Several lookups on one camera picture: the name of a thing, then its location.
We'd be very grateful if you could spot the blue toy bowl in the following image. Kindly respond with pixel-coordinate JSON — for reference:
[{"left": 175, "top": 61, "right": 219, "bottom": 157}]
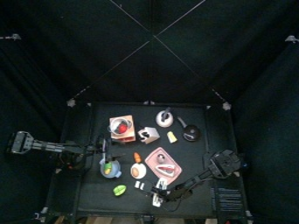
[{"left": 99, "top": 158, "right": 123, "bottom": 179}]

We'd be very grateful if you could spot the white bowl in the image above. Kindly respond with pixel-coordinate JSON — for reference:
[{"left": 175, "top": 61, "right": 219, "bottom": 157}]
[{"left": 130, "top": 162, "right": 149, "bottom": 180}]

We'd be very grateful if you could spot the red salmon toy sushi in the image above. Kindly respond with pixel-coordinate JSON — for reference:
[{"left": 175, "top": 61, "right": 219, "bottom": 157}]
[{"left": 155, "top": 164, "right": 177, "bottom": 175}]

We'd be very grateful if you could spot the yellow toy cheese piece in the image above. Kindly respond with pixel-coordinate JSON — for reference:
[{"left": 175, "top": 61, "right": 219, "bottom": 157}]
[{"left": 166, "top": 130, "right": 179, "bottom": 144}]

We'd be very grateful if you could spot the yellow green toy corn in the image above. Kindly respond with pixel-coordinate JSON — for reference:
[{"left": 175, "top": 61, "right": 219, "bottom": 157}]
[{"left": 103, "top": 162, "right": 115, "bottom": 176}]

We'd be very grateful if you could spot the wooden toy stove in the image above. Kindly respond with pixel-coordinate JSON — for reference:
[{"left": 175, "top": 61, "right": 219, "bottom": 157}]
[{"left": 109, "top": 115, "right": 137, "bottom": 144}]

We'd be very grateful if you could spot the silver toy pot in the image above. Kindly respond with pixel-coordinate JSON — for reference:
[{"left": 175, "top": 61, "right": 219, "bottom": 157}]
[{"left": 107, "top": 117, "right": 134, "bottom": 137}]

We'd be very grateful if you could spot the pink toy tray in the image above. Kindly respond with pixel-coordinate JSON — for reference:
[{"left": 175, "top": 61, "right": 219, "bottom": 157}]
[{"left": 145, "top": 146, "right": 183, "bottom": 179}]

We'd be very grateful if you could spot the green toy leaf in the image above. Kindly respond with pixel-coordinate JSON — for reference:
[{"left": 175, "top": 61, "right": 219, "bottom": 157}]
[{"left": 113, "top": 185, "right": 127, "bottom": 197}]

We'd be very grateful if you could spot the white toy kettle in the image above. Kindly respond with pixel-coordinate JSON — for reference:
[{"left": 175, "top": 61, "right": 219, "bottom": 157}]
[{"left": 155, "top": 107, "right": 175, "bottom": 129}]

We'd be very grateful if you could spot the black toy frying pan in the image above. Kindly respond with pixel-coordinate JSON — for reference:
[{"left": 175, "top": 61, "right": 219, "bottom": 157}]
[{"left": 177, "top": 116, "right": 202, "bottom": 143}]

